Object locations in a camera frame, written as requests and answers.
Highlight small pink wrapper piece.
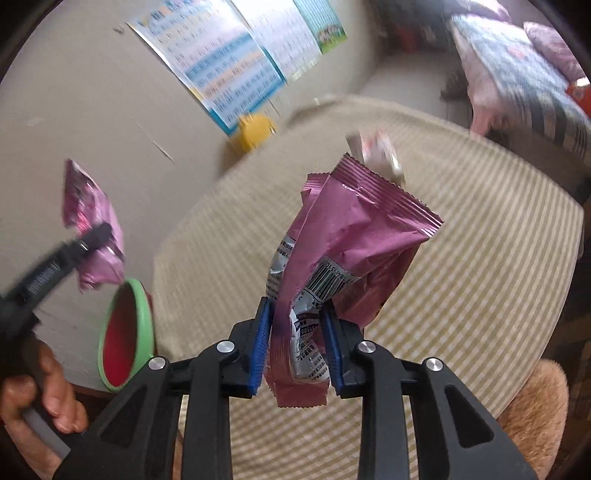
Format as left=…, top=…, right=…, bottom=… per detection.
left=62, top=159, right=124, bottom=291

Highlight pink foil snack wrapper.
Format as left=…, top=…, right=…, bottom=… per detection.
left=266, top=155, right=444, bottom=408

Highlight white pink wrapper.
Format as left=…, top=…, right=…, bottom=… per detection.
left=346, top=130, right=406, bottom=187

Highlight green red trash bin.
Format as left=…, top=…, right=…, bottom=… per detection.
left=97, top=279, right=156, bottom=392

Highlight person's left hand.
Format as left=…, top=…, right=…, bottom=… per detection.
left=0, top=338, right=90, bottom=480

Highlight checkered beige tablecloth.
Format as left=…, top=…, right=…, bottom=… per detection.
left=152, top=96, right=584, bottom=415

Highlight yellow duck toy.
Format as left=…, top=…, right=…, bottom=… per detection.
left=228, top=113, right=276, bottom=156

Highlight blue plaid bed quilt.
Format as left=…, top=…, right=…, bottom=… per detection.
left=448, top=15, right=590, bottom=166

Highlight red cardboard box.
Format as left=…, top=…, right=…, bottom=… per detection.
left=566, top=77, right=591, bottom=118

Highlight pink blanket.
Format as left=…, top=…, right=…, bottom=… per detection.
left=523, top=22, right=586, bottom=83

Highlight pinyin chart wall poster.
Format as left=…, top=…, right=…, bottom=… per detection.
left=128, top=1, right=286, bottom=136

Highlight white middle wall poster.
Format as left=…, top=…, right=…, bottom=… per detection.
left=232, top=0, right=321, bottom=81

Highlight green number wall poster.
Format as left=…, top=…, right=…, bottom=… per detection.
left=294, top=0, right=346, bottom=54

